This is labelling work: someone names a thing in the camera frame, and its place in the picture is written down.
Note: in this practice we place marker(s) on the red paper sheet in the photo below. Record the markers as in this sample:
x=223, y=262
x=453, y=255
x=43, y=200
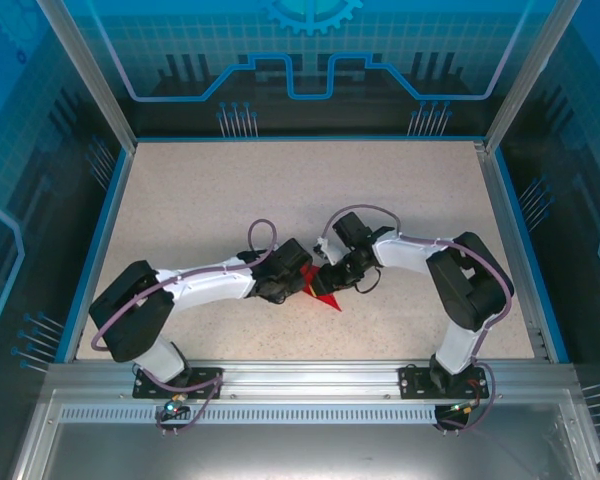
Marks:
x=330, y=300

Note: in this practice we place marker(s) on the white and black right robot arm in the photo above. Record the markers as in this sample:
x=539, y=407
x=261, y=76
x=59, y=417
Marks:
x=400, y=255

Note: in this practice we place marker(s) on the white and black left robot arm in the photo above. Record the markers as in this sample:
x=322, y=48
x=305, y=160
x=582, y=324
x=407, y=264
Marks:
x=210, y=287

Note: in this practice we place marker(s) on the silver sheet metal shelf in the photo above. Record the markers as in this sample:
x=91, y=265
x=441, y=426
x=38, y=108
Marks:
x=300, y=450

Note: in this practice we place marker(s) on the blue table edge strip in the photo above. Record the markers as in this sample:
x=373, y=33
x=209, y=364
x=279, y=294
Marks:
x=102, y=250
x=521, y=225

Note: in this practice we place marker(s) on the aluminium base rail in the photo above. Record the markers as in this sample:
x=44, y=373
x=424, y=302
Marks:
x=310, y=380

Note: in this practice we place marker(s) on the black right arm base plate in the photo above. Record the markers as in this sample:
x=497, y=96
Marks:
x=410, y=382

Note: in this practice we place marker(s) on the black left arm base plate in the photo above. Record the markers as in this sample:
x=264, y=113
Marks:
x=197, y=377

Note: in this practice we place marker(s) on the aluminium side rail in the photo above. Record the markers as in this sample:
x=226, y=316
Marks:
x=500, y=200

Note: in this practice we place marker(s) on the aluminium frame post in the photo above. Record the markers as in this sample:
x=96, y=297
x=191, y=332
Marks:
x=87, y=75
x=532, y=75

